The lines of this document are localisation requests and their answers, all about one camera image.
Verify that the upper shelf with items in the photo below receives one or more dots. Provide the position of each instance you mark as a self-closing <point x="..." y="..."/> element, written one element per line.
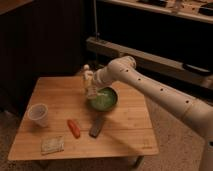
<point x="188" y="9"/>

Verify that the grey rectangular block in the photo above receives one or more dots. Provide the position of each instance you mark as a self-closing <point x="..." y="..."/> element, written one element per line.
<point x="97" y="126"/>

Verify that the wooden table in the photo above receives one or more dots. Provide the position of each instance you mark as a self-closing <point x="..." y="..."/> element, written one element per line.
<point x="127" y="130"/>

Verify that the orange carrot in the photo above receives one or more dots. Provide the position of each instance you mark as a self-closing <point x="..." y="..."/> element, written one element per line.
<point x="73" y="128"/>

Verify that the green ceramic bowl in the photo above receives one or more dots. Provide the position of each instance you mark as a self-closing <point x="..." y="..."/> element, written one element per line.
<point x="106" y="100"/>

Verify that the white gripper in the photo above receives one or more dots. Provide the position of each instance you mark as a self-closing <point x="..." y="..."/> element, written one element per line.
<point x="88" y="78"/>

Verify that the metal pole stand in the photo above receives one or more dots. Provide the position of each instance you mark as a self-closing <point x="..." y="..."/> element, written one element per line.
<point x="97" y="34"/>

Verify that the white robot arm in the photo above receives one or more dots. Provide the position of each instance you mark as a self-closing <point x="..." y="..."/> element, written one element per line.
<point x="192" y="111"/>

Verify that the clear plastic cup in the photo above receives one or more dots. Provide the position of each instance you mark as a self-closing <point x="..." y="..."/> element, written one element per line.
<point x="38" y="113"/>

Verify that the small clear bottle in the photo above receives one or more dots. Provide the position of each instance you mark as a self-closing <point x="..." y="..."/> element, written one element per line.
<point x="93" y="93"/>

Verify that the long grey bench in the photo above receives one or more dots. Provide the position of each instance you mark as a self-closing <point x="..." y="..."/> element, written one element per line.
<point x="167" y="67"/>

